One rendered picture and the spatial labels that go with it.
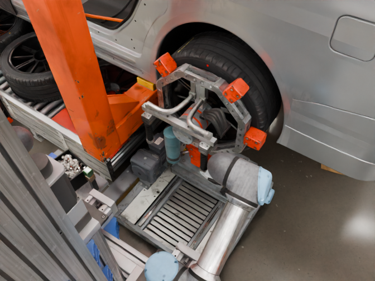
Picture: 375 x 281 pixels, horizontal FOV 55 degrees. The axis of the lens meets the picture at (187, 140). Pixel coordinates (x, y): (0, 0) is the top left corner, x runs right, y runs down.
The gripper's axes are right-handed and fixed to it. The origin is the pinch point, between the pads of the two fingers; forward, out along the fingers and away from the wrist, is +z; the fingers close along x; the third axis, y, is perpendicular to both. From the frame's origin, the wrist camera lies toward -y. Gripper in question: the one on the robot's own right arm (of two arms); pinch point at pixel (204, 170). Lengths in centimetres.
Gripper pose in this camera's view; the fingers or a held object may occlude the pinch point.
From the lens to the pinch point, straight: 180.5
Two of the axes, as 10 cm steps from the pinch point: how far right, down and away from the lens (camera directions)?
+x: -4.8, 5.0, -7.2
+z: -8.7, -3.7, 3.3
